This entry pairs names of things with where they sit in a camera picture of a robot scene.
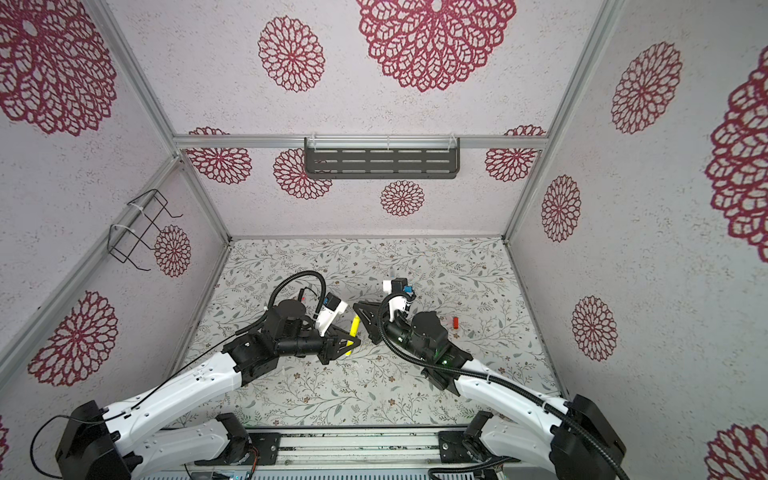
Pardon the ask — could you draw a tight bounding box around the yellow highlighter pen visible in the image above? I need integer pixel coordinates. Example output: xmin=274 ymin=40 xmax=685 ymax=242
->
xmin=345 ymin=315 xmax=361 ymax=356

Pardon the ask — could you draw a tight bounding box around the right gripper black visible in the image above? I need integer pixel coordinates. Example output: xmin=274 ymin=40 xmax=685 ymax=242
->
xmin=355 ymin=307 xmax=431 ymax=369

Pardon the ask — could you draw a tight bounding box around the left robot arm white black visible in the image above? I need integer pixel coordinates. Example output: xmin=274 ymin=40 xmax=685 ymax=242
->
xmin=54 ymin=270 xmax=361 ymax=479

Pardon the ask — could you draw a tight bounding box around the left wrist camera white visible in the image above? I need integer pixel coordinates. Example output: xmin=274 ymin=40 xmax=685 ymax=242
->
xmin=315 ymin=293 xmax=348 ymax=337

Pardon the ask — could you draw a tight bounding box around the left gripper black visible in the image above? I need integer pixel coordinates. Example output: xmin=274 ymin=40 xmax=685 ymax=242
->
xmin=277 ymin=320 xmax=360 ymax=361

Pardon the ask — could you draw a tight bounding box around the black wire wall rack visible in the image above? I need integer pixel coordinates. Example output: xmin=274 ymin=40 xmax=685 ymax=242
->
xmin=106 ymin=188 xmax=182 ymax=272

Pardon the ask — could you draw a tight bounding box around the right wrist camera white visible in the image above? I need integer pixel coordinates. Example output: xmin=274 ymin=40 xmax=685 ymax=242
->
xmin=382 ymin=278 xmax=416 ymax=322

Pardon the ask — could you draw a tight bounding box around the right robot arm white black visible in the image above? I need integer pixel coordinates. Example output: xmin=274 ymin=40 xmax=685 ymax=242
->
xmin=353 ymin=278 xmax=628 ymax=479

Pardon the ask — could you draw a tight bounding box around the dark grey slotted wall shelf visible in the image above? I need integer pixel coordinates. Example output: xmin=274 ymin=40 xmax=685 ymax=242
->
xmin=304 ymin=137 xmax=461 ymax=180

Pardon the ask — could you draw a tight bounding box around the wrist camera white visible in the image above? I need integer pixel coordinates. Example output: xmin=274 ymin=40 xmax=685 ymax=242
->
xmin=382 ymin=278 xmax=416 ymax=322
xmin=315 ymin=293 xmax=348 ymax=337

